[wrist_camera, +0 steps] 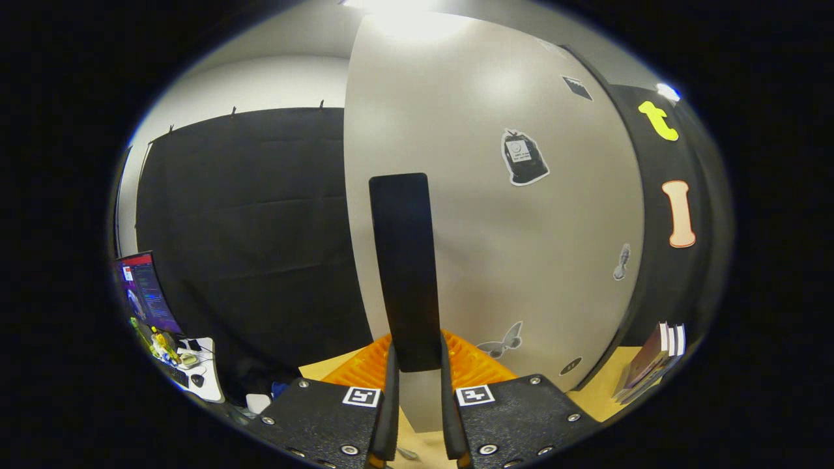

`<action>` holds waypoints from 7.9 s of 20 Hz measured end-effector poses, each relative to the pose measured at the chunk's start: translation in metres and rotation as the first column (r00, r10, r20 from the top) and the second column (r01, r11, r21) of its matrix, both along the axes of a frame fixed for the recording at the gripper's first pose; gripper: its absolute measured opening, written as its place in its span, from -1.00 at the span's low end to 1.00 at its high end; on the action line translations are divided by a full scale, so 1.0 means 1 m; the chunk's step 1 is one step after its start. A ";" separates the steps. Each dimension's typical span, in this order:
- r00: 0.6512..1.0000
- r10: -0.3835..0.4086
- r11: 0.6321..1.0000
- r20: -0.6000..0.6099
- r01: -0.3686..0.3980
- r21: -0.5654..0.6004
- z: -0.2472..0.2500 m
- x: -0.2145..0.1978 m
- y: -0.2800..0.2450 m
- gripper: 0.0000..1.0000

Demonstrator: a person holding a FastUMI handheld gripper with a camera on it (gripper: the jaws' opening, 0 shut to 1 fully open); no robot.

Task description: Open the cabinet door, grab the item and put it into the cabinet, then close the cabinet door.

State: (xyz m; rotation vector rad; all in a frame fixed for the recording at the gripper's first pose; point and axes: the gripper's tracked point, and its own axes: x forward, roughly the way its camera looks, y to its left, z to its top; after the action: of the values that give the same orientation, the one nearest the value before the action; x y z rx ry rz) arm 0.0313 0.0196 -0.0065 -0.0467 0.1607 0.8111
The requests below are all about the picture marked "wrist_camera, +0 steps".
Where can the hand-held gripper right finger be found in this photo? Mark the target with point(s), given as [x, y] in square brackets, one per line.
[449, 417]

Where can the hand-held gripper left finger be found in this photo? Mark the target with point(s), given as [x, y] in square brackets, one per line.
[391, 417]

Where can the white desk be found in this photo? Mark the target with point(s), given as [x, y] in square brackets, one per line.
[210, 381]

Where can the black computer mouse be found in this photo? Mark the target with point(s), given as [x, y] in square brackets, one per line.
[197, 380]

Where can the mauve book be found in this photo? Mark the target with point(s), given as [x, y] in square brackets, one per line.
[642, 361]

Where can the black keyboard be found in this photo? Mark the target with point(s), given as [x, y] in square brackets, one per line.
[174, 376]

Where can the white and brown book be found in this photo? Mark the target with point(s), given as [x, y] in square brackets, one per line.
[671, 340]

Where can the black backdrop cloth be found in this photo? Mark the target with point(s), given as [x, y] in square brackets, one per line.
[247, 228]

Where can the yellow object on desk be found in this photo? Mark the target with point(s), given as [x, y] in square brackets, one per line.
[161, 345]

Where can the computer monitor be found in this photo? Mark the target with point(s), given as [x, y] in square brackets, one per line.
[148, 293]

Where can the dark grey cabinet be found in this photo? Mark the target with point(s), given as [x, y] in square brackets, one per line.
[591, 65]

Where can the small ceiling light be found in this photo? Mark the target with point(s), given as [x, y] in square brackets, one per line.
[669, 92]

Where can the large ceiling light panel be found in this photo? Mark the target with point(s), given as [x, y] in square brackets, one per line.
[397, 5]

